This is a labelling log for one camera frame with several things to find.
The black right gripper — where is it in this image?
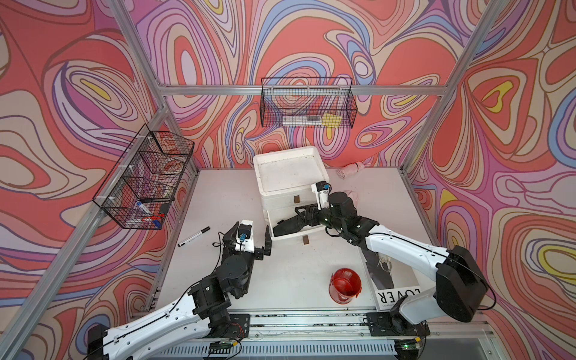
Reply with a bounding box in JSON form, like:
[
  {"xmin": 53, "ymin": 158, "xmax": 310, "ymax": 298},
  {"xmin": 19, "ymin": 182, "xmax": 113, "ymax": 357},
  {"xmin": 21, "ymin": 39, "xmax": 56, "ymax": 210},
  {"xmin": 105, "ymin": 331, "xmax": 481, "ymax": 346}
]
[{"xmin": 294, "ymin": 202, "xmax": 345, "ymax": 232}]

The black umbrella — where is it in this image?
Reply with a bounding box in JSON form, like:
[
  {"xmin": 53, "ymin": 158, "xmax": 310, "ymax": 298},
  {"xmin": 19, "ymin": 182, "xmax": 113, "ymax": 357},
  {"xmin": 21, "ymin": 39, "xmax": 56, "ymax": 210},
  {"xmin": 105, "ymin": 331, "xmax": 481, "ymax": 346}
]
[{"xmin": 273, "ymin": 215, "xmax": 317, "ymax": 237}]

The white drawer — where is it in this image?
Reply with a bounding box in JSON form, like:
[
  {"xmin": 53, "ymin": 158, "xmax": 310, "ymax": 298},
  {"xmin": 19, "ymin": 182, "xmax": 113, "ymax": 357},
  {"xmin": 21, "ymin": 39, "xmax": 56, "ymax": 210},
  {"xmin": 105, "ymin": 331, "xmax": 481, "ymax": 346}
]
[{"xmin": 265, "ymin": 204, "xmax": 325, "ymax": 241}]

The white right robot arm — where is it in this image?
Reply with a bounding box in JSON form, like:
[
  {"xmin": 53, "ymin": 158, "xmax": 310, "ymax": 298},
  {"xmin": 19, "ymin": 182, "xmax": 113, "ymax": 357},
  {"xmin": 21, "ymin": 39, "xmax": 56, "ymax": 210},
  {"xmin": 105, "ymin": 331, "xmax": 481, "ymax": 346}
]
[{"xmin": 295, "ymin": 191, "xmax": 491, "ymax": 336}]

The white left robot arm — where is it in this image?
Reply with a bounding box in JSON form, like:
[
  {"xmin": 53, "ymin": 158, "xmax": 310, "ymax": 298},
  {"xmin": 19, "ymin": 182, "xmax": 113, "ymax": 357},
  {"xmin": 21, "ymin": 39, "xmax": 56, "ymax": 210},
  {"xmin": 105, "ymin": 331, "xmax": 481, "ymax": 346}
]
[{"xmin": 85, "ymin": 220, "xmax": 272, "ymax": 359}]

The white drawer cabinet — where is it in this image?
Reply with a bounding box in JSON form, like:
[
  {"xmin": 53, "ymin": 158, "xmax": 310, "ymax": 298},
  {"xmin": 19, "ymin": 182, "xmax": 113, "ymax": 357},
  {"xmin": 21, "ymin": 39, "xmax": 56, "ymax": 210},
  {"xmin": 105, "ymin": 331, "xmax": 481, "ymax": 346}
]
[{"xmin": 253, "ymin": 145, "xmax": 329, "ymax": 211}]

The black white marker pen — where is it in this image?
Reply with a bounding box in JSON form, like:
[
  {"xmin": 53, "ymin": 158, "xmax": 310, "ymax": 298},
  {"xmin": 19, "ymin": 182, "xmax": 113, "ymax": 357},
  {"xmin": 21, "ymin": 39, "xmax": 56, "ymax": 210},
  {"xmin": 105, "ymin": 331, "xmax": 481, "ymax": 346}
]
[{"xmin": 177, "ymin": 226, "xmax": 211, "ymax": 248}]

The red metal bucket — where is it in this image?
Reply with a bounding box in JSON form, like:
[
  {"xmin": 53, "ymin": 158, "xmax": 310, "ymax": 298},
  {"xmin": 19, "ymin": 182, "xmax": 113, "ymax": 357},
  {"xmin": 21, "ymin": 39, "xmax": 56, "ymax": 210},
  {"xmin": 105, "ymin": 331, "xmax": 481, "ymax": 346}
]
[{"xmin": 328, "ymin": 268, "xmax": 362, "ymax": 305}]

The yellow item in basket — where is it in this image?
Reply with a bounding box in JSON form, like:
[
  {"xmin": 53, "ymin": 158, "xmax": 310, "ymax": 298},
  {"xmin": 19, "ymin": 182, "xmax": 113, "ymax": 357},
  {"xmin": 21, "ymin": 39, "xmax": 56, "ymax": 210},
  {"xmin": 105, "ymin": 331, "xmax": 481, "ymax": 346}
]
[{"xmin": 321, "ymin": 112, "xmax": 343, "ymax": 128}]

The white LOVER book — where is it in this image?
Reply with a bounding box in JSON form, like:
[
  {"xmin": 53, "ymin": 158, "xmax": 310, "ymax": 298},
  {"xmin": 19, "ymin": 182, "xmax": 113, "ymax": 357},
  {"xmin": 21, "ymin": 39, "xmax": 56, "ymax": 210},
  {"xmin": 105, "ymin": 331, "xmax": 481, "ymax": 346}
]
[{"xmin": 357, "ymin": 249, "xmax": 424, "ymax": 311}]

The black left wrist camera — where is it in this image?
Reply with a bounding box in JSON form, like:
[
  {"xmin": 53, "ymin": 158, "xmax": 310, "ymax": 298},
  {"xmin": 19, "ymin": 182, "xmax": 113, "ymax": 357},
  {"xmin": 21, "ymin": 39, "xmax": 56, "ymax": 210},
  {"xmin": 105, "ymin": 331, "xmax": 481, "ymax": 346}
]
[{"xmin": 235, "ymin": 220, "xmax": 255, "ymax": 254}]

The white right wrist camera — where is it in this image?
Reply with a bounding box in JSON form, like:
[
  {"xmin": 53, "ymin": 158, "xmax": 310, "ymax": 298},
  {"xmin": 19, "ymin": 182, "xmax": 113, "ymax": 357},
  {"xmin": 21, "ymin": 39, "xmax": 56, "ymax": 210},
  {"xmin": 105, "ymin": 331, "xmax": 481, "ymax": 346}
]
[{"xmin": 311, "ymin": 181, "xmax": 332, "ymax": 210}]

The black wire basket back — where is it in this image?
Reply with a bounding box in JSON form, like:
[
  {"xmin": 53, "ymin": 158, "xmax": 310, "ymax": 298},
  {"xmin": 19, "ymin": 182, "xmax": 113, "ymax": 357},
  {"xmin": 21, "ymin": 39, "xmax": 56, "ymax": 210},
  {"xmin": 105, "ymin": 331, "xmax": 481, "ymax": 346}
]
[{"xmin": 259, "ymin": 75, "xmax": 358, "ymax": 129}]

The black wire basket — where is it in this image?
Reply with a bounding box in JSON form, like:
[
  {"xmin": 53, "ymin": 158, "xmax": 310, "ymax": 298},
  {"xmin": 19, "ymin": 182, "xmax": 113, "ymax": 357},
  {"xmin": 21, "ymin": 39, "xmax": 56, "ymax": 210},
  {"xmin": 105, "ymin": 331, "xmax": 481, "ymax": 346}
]
[
  {"xmin": 259, "ymin": 75, "xmax": 358, "ymax": 129},
  {"xmin": 92, "ymin": 124, "xmax": 195, "ymax": 230}
]

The black wire basket left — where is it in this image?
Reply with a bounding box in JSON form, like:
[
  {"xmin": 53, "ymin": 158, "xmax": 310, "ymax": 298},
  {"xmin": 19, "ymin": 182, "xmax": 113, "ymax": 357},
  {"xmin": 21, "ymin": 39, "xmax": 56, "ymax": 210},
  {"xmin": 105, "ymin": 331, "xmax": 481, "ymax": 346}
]
[{"xmin": 92, "ymin": 124, "xmax": 195, "ymax": 230}]

